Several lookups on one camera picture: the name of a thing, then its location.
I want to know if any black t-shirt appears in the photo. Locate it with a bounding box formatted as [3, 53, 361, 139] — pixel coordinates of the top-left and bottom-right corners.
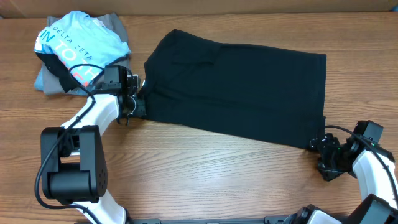
[140, 29, 326, 149]

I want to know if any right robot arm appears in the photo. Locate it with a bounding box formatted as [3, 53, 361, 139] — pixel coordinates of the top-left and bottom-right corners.
[285, 132, 397, 223]

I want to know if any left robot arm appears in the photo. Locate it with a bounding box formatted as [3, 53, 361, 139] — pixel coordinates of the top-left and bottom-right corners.
[34, 73, 145, 223]

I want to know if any light blue printed t-shirt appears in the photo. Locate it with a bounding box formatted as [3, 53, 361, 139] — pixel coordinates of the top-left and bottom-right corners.
[34, 11, 131, 88]

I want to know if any black folded garment in pile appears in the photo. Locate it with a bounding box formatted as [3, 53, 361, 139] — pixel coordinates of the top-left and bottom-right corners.
[36, 53, 78, 95]

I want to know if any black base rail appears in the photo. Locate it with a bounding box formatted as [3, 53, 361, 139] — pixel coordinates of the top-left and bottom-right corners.
[126, 215, 291, 224]

